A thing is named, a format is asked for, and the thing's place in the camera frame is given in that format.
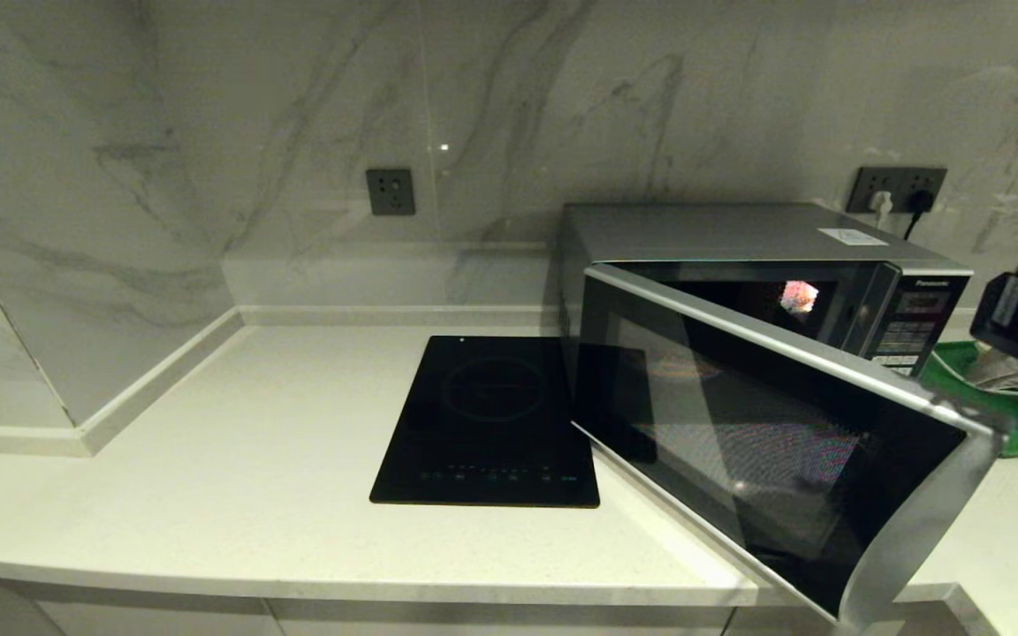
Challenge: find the black induction cooktop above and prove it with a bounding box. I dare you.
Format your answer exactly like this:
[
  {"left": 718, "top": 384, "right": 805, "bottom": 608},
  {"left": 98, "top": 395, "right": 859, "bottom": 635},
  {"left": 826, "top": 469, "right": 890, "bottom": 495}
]
[{"left": 369, "top": 335, "right": 601, "bottom": 509}]

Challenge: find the white paper sheet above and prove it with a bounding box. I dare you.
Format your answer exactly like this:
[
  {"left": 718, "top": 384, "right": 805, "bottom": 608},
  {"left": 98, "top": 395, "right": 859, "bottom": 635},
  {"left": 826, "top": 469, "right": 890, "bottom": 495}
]
[{"left": 818, "top": 228, "right": 891, "bottom": 247}]

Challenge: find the grey single wall socket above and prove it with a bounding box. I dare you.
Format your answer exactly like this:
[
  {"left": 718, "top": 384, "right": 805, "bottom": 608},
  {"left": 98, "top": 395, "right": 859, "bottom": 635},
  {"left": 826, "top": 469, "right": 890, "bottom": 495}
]
[{"left": 364, "top": 168, "right": 416, "bottom": 217}]

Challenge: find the grey double wall socket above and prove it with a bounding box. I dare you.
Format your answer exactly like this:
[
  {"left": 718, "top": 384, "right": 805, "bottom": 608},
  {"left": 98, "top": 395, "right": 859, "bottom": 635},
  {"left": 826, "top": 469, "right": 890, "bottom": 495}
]
[{"left": 847, "top": 166, "right": 949, "bottom": 216}]

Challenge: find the white power cable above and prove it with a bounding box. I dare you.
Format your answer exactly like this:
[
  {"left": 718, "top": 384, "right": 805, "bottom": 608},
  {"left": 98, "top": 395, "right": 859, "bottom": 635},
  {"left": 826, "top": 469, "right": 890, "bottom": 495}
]
[{"left": 931, "top": 350, "right": 1018, "bottom": 435}]

